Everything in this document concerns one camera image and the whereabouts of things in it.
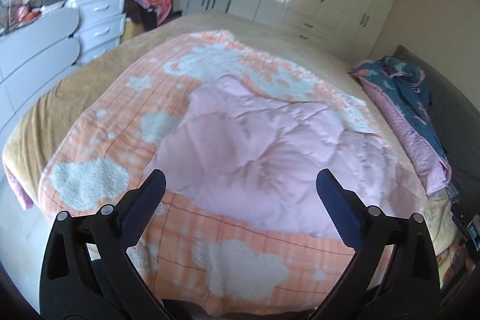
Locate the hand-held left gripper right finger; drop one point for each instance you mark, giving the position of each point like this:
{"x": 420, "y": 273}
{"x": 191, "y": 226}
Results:
{"x": 337, "y": 209}

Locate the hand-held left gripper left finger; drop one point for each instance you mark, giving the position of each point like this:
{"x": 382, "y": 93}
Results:
{"x": 144, "y": 207}

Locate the pink quilted jacket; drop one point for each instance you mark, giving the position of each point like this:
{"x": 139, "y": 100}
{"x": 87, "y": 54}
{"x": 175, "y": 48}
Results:
{"x": 262, "y": 155}

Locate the dark clothes pile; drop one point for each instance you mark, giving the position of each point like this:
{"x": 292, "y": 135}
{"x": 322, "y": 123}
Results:
{"x": 140, "y": 16}

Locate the orange checked cloud blanket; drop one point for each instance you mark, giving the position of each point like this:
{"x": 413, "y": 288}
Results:
{"x": 225, "y": 230}

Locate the grey headboard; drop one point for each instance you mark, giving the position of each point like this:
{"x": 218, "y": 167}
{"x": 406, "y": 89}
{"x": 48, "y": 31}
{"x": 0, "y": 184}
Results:
{"x": 457, "y": 98}

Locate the blue floral pink duvet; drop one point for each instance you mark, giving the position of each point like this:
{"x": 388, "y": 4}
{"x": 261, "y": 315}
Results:
{"x": 405, "y": 95}

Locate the white curved desk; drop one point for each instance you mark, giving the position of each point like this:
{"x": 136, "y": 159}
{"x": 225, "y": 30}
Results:
{"x": 33, "y": 42}

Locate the bed with beige sheet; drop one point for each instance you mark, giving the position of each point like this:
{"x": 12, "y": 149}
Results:
{"x": 225, "y": 22}

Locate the white drawer cabinet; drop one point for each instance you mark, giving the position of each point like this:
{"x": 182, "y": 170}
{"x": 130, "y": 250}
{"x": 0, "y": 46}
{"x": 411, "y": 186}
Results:
{"x": 97, "y": 5}

